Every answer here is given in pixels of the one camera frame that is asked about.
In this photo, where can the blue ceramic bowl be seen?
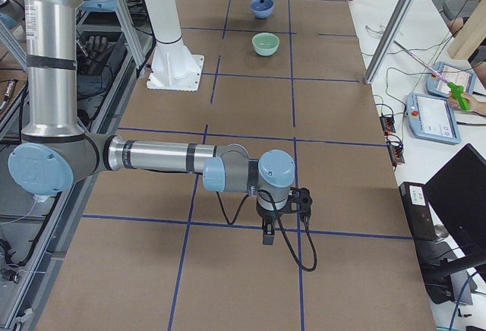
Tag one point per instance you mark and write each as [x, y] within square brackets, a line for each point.
[262, 9]

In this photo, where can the green ceramic bowl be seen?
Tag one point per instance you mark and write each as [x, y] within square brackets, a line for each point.
[265, 44]

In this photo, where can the black computer box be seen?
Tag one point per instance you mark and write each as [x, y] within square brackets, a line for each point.
[418, 213]

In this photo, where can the black usb hub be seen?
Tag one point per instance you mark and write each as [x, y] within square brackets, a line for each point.
[387, 119]
[395, 149]

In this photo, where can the black monitor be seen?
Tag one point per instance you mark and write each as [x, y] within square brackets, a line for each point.
[457, 195]

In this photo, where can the near teach pendant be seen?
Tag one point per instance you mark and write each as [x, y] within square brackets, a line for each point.
[431, 118]

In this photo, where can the teach pendant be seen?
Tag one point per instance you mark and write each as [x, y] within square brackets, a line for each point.
[465, 78]
[431, 118]

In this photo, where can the reacher grabber tool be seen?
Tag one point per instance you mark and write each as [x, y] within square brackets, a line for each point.
[456, 90]

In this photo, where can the far teach pendant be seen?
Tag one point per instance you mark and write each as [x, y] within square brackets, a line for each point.
[465, 78]

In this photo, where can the seated person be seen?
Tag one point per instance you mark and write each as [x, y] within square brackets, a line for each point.
[478, 65]

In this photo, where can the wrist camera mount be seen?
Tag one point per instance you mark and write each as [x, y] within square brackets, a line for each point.
[299, 202]

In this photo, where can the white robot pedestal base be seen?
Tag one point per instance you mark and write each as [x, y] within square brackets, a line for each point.
[173, 66]

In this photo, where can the aluminium frame post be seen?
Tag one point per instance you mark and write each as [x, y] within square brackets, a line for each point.
[389, 34]

